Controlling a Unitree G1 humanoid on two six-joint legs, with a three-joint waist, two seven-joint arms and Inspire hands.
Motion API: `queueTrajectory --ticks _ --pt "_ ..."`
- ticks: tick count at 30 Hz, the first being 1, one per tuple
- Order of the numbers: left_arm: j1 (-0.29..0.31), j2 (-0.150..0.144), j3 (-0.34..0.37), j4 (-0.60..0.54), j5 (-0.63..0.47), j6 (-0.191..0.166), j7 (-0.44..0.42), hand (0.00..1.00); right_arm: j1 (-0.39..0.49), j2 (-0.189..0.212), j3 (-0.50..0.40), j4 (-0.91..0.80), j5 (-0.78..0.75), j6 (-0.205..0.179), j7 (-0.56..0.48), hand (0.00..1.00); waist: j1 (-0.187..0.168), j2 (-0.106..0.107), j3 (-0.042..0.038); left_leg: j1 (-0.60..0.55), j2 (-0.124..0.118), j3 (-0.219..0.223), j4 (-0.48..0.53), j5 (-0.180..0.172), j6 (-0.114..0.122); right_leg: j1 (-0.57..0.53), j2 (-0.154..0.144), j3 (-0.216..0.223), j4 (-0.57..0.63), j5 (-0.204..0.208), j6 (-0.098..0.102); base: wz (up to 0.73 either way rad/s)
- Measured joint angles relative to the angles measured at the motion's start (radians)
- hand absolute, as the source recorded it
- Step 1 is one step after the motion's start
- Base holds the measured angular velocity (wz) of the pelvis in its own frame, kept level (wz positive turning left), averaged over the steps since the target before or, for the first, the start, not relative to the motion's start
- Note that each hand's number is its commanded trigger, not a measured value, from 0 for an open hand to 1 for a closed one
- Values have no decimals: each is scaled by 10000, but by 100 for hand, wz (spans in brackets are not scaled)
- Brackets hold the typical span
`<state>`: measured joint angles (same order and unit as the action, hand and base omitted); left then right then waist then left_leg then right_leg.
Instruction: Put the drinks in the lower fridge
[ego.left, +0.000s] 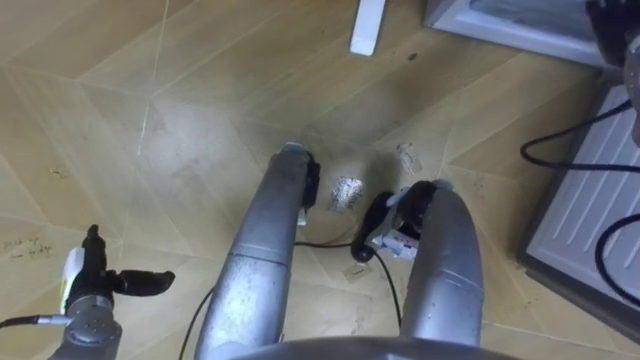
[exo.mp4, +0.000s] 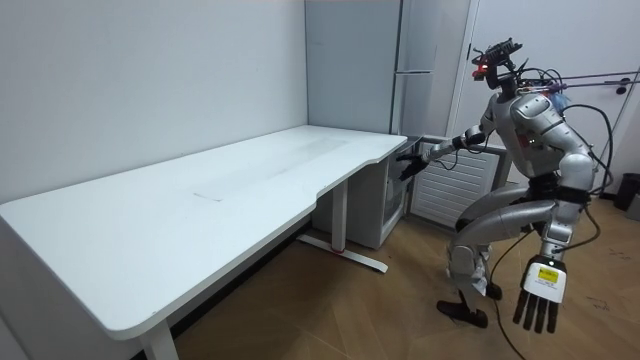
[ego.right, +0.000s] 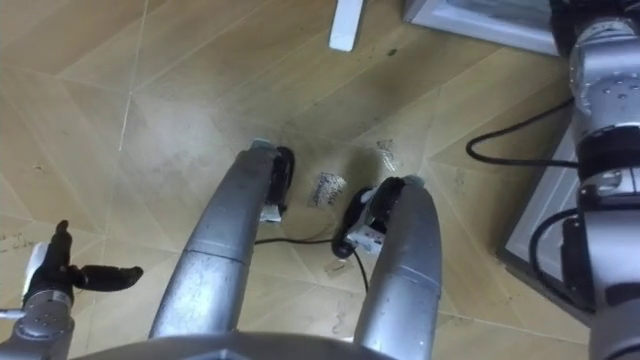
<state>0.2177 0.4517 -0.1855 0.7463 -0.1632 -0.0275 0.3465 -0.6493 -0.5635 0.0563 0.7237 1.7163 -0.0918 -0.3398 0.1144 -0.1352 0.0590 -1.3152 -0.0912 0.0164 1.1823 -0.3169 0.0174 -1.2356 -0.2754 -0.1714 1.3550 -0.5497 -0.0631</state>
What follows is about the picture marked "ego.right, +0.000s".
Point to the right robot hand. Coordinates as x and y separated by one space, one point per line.
565 12

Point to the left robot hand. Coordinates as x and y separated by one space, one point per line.
50 274

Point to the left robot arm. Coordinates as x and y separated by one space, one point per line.
42 325

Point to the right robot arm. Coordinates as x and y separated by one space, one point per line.
610 240

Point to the robot legs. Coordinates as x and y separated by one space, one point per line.
220 260

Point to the robot body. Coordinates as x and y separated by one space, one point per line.
235 349

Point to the open grey fridge door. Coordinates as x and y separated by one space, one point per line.
545 215

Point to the white furniture leg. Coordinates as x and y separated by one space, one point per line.
346 25

